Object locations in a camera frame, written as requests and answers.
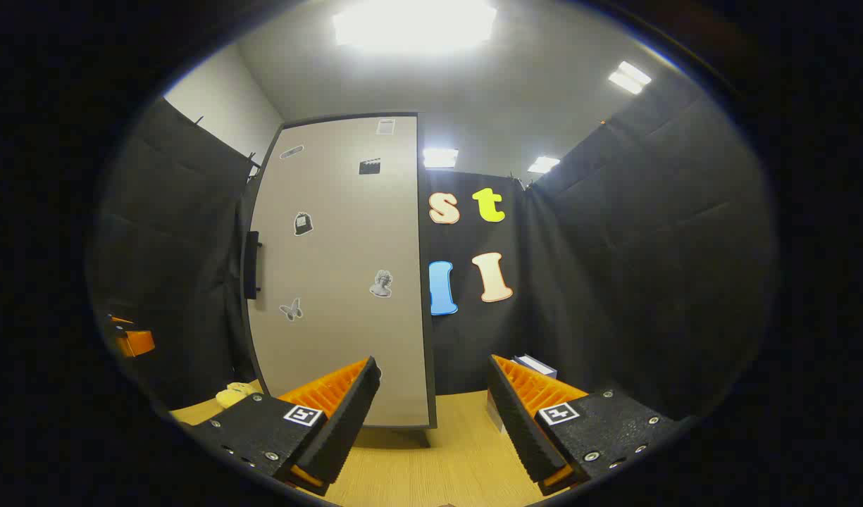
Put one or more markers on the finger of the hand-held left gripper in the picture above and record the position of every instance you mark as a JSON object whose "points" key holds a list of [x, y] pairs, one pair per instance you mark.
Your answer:
{"points": [[121, 321], [139, 343]]}

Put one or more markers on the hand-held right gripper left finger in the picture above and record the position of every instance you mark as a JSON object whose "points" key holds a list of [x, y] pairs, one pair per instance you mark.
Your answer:
{"points": [[346, 422]]}

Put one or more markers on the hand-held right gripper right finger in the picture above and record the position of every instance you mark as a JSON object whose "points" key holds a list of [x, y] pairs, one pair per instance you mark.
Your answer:
{"points": [[519, 429]]}

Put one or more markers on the beige cabinet door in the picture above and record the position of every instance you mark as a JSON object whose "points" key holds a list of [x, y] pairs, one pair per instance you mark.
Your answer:
{"points": [[339, 331]]}

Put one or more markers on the grey cabinet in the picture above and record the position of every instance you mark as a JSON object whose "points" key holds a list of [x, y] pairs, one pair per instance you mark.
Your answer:
{"points": [[426, 338]]}

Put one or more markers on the white book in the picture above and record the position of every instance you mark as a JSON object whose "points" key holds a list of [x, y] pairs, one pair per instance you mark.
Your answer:
{"points": [[537, 365]]}

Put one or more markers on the cream plush toy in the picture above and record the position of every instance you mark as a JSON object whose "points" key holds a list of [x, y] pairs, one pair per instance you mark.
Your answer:
{"points": [[235, 394]]}

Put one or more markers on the black backdrop cloth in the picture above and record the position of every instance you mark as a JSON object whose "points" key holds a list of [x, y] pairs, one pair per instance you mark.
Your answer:
{"points": [[628, 267]]}

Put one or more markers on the small ceiling light panel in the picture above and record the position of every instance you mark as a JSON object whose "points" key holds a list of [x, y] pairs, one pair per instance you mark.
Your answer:
{"points": [[544, 165], [630, 77], [439, 158]]}

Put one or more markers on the large ceiling light panel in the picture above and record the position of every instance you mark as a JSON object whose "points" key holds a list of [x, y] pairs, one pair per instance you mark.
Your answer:
{"points": [[413, 24]]}

